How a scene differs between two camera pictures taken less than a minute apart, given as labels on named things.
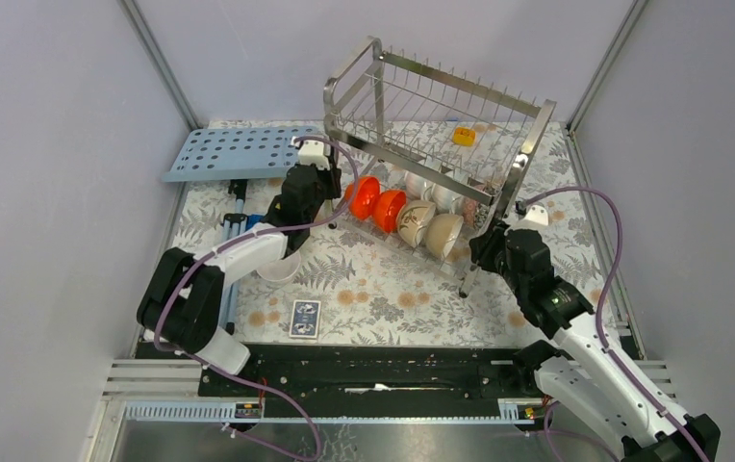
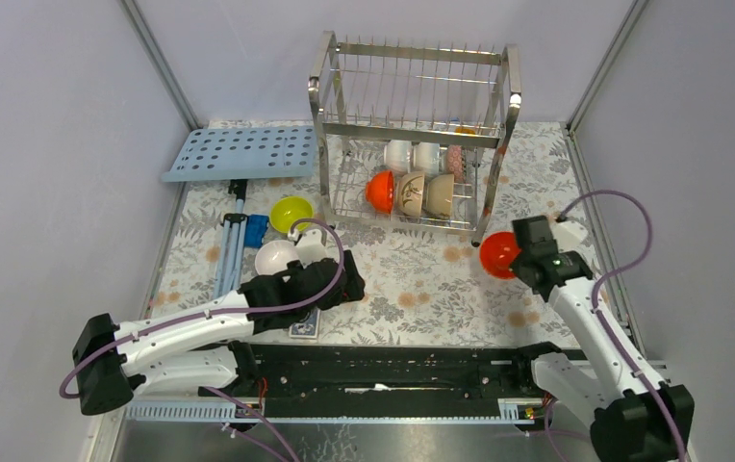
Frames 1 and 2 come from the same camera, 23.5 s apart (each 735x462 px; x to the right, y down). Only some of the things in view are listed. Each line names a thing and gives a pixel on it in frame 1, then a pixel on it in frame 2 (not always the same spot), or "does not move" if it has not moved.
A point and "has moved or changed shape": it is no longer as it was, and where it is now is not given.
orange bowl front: x=387 y=207 has moved or changed shape
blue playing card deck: x=305 y=319 does not move
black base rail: x=362 y=372 does not move
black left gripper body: x=328 y=189 to x=349 y=292
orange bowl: x=361 y=194 to x=380 y=192
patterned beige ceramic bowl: x=413 y=218 to x=410 y=192
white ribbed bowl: x=447 y=201 to x=426 y=158
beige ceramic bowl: x=442 y=232 to x=441 y=194
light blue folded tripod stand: x=233 y=227 does not move
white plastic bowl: x=281 y=269 does not move
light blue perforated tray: x=218 y=154 does not move
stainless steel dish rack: x=420 y=157 has moved or changed shape
